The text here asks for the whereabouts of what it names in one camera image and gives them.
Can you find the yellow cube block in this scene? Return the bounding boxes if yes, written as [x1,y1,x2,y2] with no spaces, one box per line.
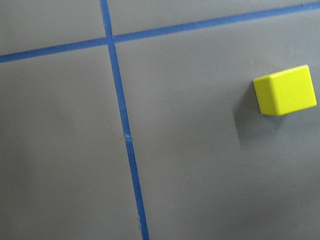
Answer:
[253,65,317,117]

